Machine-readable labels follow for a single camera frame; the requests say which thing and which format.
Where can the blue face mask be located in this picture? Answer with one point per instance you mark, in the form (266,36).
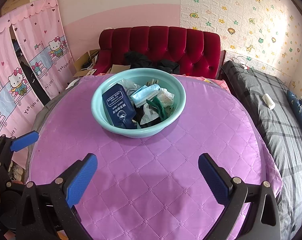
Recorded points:
(146,95)

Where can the green cloth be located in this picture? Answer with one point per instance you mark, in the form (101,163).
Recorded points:
(163,112)

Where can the teal plastic basin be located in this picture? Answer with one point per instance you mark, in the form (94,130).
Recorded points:
(131,133)

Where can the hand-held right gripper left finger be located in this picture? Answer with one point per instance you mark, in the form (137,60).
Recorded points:
(81,180)

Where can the brown cardboard carton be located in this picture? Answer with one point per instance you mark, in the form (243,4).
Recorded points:
(16,1)

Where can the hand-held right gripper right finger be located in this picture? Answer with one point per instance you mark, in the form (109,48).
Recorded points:
(213,180)

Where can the white green packet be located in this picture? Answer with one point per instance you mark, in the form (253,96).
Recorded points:
(149,116)

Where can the pink cartoon curtain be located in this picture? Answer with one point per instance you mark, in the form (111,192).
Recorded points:
(8,85)
(41,30)

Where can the white roll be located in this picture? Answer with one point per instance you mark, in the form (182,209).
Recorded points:
(268,101)

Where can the flat cardboard piece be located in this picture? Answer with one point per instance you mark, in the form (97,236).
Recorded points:
(119,68)

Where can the red tufted sofa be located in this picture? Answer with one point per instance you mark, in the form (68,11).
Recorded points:
(178,42)

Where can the white plastic bag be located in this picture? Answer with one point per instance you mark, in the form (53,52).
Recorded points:
(167,96)

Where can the black clothes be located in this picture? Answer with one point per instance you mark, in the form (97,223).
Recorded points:
(141,60)

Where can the grey plaid blanket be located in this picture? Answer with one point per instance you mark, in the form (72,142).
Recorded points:
(265,130)

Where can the purple quilted mat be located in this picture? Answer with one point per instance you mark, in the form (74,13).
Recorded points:
(166,167)

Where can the pink printed bedsheet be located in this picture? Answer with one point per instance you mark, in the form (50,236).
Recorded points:
(215,82)

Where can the clear plastic bag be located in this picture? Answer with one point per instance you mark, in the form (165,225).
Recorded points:
(131,85)

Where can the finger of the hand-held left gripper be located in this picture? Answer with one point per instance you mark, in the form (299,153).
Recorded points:
(24,141)

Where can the dark blue pouch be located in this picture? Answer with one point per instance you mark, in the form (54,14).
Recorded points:
(118,105)

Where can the open cardboard box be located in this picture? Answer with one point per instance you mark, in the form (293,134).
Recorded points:
(84,62)

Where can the dark blue pillow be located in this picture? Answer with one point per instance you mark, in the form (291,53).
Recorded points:
(299,110)

